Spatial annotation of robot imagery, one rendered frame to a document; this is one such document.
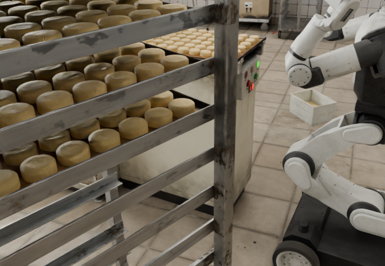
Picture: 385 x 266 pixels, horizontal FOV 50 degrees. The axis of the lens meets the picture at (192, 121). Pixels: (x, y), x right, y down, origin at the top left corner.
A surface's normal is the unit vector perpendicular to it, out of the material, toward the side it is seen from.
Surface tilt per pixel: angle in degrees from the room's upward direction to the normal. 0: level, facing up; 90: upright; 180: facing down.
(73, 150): 0
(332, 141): 110
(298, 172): 90
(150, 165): 90
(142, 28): 90
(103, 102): 90
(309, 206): 0
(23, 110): 0
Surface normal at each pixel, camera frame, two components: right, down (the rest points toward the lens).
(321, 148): -0.46, 0.41
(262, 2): -0.25, 0.42
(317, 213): -0.02, -0.89
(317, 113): 0.40, 0.41
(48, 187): 0.69, 0.32
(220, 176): -0.72, 0.33
